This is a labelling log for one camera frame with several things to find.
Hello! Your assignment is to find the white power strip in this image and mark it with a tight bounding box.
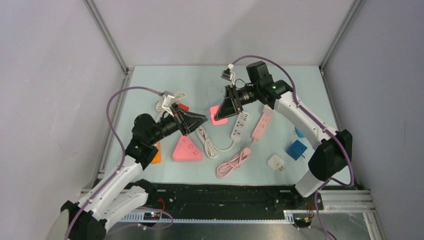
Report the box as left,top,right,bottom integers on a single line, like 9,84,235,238
230,111,250,142

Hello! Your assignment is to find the pink coiled cable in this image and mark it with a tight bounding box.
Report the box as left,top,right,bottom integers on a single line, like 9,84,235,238
215,139,256,180

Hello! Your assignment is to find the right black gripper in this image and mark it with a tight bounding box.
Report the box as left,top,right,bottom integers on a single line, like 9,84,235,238
214,83,259,122

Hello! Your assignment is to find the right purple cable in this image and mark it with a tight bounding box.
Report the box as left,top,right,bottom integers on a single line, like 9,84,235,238
231,54,355,240

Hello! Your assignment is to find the red cube socket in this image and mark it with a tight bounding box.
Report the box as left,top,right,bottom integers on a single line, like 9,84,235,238
177,103,190,112

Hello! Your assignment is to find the orange power strip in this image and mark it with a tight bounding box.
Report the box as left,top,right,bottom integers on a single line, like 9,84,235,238
151,141,162,165

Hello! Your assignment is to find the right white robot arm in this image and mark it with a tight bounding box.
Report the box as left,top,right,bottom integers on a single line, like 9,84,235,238
214,61,354,209

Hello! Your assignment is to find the pink plug adapter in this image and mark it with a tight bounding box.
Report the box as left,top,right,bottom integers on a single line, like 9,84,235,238
209,105,228,126

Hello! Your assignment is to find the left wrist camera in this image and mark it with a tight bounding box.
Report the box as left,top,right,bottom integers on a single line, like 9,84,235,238
160,91,175,110

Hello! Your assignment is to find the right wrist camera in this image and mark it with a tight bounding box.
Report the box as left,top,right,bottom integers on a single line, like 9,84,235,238
221,63,236,84

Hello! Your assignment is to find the white coiled cable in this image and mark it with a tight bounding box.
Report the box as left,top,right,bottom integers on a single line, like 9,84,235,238
196,125,237,160

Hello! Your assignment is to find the light blue table mat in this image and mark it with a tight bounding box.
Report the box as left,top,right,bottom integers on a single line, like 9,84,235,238
104,65,314,185

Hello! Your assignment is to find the pink triangular power strip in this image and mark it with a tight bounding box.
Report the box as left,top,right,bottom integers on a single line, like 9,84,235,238
172,135,203,162

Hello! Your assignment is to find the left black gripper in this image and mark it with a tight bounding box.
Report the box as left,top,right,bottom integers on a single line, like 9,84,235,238
148,102,207,145

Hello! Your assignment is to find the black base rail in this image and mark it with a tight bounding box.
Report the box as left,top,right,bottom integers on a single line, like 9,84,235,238
146,183,324,221

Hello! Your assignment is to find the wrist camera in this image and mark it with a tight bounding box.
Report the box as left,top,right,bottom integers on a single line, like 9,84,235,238
160,91,175,110
221,63,236,84

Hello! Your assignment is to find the light blue plug adapter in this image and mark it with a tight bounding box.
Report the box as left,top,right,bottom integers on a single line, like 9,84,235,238
293,127,305,139

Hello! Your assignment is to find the white orange strip cable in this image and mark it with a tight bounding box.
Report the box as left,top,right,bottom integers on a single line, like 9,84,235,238
154,91,187,115

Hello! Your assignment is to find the dark blue cube socket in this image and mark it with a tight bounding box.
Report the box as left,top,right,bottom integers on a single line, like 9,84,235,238
286,140,307,161

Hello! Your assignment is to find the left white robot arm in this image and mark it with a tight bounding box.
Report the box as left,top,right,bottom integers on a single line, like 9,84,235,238
61,103,208,240

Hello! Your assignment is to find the white plug adapter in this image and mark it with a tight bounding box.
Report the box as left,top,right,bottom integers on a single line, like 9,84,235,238
266,154,285,171

